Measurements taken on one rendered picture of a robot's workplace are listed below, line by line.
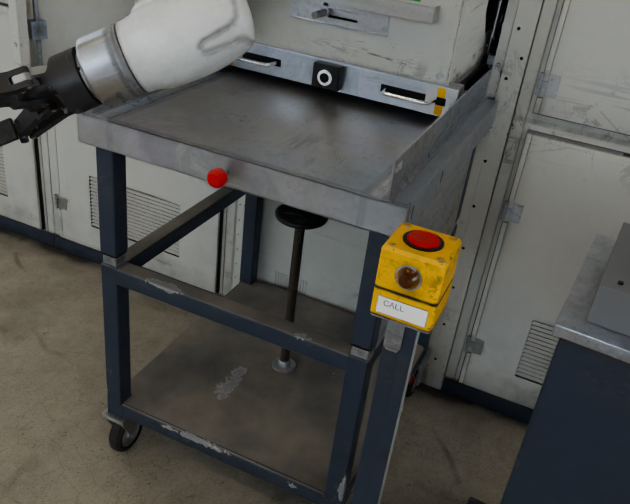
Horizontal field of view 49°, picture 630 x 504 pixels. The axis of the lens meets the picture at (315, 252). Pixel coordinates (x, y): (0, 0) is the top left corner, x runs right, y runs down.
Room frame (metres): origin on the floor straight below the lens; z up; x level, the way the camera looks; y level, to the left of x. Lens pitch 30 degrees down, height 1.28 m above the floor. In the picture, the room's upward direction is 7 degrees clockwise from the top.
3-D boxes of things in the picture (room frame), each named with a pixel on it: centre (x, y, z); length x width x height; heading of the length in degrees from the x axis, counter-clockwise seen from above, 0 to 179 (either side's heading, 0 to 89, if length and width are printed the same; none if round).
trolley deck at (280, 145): (1.37, 0.04, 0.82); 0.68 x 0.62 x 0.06; 159
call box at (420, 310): (0.74, -0.13, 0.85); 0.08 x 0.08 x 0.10; 69
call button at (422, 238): (0.74, -0.13, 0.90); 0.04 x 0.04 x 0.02
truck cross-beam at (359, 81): (1.45, 0.01, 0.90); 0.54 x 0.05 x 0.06; 69
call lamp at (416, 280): (0.69, -0.11, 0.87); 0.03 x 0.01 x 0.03; 69
